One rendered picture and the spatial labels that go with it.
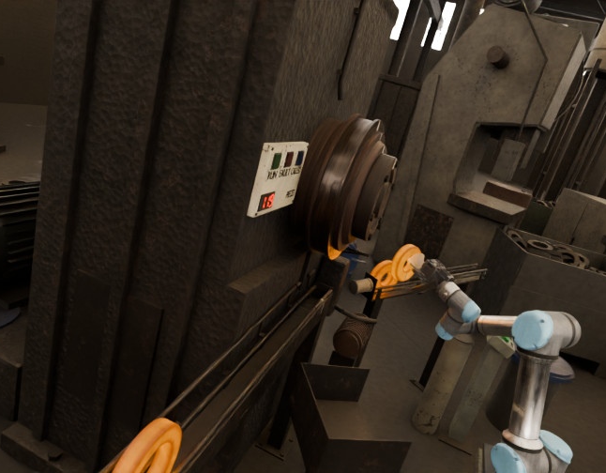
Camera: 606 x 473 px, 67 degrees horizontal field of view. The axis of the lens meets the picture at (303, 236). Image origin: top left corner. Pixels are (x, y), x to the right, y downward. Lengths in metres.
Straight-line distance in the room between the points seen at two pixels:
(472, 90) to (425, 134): 0.50
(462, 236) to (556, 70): 1.43
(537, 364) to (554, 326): 0.13
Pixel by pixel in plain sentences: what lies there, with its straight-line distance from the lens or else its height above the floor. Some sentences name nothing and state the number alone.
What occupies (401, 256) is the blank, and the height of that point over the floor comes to 0.86.
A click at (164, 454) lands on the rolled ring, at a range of 0.99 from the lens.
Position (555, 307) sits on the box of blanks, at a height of 0.42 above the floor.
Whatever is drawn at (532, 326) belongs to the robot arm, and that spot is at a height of 0.91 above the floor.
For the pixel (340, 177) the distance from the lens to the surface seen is 1.29.
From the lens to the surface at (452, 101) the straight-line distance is 4.18.
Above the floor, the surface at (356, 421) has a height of 0.60.
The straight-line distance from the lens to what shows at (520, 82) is 4.09.
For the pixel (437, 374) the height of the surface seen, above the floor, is 0.31.
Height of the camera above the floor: 1.39
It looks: 18 degrees down
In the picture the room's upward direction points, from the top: 16 degrees clockwise
